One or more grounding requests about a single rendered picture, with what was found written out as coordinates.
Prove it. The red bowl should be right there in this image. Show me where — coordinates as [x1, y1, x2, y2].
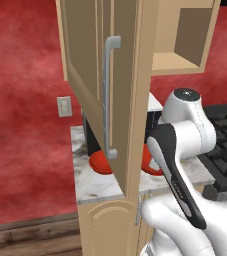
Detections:
[88, 149, 115, 176]
[140, 143, 165, 177]

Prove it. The beige cabinet door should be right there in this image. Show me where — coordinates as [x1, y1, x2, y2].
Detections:
[55, 0, 155, 203]

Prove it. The beige base cupboard door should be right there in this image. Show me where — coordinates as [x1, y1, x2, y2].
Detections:
[77, 199, 140, 256]

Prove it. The black hob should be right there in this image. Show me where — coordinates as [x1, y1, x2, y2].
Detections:
[197, 102, 227, 206]

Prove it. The grey cabinet door handle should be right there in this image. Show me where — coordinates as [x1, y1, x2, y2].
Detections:
[102, 35, 122, 160]

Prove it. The grey wall socket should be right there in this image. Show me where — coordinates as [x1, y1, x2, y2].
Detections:
[56, 95, 74, 118]

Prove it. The grey base cupboard handle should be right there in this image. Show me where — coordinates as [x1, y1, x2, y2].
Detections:
[134, 195, 143, 227]

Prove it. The beige open wall cabinet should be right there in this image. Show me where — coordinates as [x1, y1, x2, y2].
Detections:
[150, 0, 222, 77]

